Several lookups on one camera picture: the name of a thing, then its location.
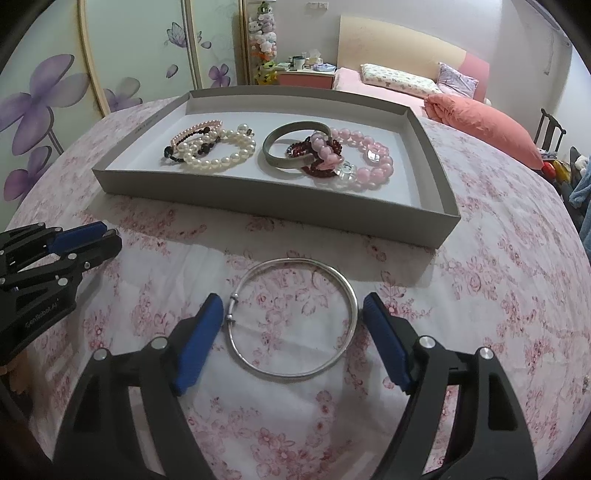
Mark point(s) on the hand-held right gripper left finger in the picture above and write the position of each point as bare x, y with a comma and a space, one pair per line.
198, 341

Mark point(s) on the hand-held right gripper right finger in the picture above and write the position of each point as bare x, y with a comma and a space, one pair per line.
388, 341

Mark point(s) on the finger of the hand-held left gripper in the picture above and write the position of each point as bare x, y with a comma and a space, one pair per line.
78, 236
104, 249

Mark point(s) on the thin silver bangle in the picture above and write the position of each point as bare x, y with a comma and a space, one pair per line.
232, 308

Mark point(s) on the grey cardboard box tray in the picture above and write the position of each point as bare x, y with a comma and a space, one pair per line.
231, 110

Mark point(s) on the wide grey bangle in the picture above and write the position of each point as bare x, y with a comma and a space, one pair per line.
277, 161

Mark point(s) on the person's left hand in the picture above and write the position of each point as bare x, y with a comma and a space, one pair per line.
11, 378

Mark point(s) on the pink floral bedsheet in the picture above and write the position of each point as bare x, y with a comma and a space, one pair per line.
485, 277

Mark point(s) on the flower print wardrobe doors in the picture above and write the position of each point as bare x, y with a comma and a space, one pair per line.
115, 55

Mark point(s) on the orange duvet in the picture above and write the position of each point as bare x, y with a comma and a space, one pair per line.
485, 127

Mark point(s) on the red and yellow toys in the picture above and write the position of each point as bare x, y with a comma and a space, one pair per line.
554, 171

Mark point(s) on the blue fleece garment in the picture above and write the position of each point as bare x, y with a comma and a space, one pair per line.
581, 198

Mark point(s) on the pink mattress sheet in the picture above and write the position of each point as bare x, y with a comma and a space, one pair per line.
369, 94

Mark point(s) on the pink nightstand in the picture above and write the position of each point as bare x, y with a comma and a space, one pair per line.
304, 81

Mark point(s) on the plush toy tower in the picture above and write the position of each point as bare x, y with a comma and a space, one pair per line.
264, 41

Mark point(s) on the printed white pillow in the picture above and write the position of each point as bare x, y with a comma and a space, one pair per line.
397, 79

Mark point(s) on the dark wooden chair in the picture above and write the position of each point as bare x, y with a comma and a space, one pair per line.
549, 131

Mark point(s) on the white mug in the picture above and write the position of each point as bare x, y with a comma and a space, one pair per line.
297, 63

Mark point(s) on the purple patterned pillow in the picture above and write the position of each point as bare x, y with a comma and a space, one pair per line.
459, 81

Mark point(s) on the beige and pink headboard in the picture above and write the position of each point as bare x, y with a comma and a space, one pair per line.
392, 46

